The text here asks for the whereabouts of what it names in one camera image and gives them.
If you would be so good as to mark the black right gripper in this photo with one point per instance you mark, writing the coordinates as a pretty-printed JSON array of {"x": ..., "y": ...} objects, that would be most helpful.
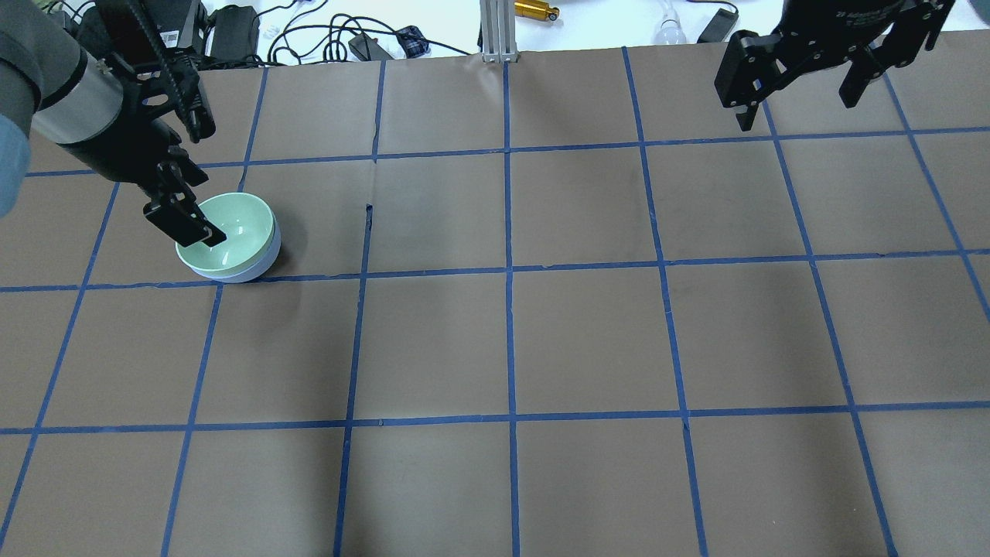
[{"x": 841, "y": 29}]

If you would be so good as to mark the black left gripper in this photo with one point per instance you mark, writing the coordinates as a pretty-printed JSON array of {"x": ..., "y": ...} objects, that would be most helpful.
[{"x": 124, "y": 152}]

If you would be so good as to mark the green ceramic bowl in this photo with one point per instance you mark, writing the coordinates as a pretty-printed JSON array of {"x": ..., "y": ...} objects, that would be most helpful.
[{"x": 229, "y": 209}]

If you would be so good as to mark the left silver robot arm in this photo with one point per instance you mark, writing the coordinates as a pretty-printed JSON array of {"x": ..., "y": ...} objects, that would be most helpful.
[{"x": 33, "y": 54}]

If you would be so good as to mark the blue ceramic bowl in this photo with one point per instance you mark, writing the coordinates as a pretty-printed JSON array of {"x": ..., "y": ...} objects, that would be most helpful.
[{"x": 249, "y": 251}]

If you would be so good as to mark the black power adapter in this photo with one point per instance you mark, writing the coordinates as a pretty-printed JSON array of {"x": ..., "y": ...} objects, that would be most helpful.
[{"x": 719, "y": 27}]

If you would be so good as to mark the black power brick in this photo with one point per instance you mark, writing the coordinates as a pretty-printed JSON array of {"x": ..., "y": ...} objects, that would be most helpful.
[{"x": 234, "y": 33}]

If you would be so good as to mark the white light bulb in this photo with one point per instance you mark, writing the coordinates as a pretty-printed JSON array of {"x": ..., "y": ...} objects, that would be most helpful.
[{"x": 668, "y": 30}]

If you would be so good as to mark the yellow cylindrical tool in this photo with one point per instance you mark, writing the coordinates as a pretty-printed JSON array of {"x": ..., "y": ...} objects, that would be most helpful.
[{"x": 535, "y": 10}]

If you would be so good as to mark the aluminium frame post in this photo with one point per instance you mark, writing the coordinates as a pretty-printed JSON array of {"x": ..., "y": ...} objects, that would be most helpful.
[{"x": 497, "y": 30}]

